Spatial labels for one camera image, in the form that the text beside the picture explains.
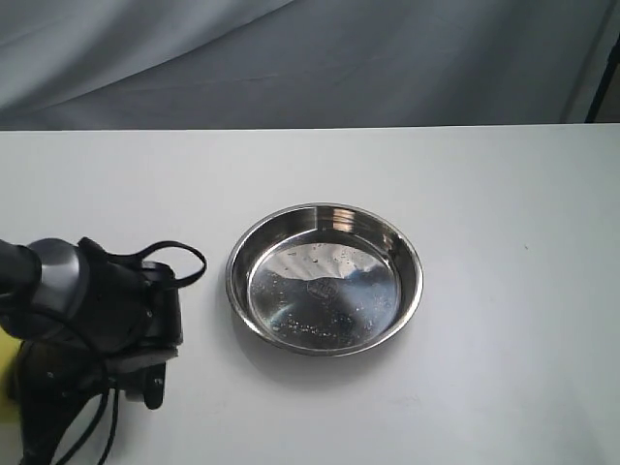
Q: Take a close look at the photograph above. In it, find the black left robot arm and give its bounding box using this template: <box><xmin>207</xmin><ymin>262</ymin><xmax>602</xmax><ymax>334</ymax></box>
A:
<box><xmin>1</xmin><ymin>238</ymin><xmax>183</xmax><ymax>464</ymax></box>

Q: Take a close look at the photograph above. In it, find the grey backdrop cloth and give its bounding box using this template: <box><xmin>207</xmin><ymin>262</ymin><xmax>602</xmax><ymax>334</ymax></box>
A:
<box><xmin>1</xmin><ymin>1</ymin><xmax>619</xmax><ymax>130</ymax></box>

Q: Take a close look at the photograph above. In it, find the yellow sponge block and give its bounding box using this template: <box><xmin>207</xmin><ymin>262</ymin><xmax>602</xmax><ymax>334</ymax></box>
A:
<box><xmin>0</xmin><ymin>330</ymin><xmax>20</xmax><ymax>424</ymax></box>

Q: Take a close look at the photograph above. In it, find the black cable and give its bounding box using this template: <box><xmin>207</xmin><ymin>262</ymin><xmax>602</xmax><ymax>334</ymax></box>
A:
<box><xmin>0</xmin><ymin>240</ymin><xmax>208</xmax><ymax>465</ymax></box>

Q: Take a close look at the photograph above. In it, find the round stainless steel dish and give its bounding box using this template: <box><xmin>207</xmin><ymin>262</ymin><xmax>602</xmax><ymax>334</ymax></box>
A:
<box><xmin>225</xmin><ymin>202</ymin><xmax>424</xmax><ymax>357</ymax></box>

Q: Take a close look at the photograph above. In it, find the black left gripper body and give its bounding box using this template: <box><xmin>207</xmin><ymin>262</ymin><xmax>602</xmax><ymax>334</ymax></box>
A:
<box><xmin>12</xmin><ymin>342</ymin><xmax>126</xmax><ymax>464</ymax></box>

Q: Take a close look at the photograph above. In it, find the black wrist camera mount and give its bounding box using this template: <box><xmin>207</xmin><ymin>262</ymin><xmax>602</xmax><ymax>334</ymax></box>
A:
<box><xmin>106</xmin><ymin>347</ymin><xmax>178</xmax><ymax>410</ymax></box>

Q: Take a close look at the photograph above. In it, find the black stand pole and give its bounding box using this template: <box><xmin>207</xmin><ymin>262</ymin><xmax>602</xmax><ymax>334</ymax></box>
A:
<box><xmin>583</xmin><ymin>28</ymin><xmax>620</xmax><ymax>124</ymax></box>

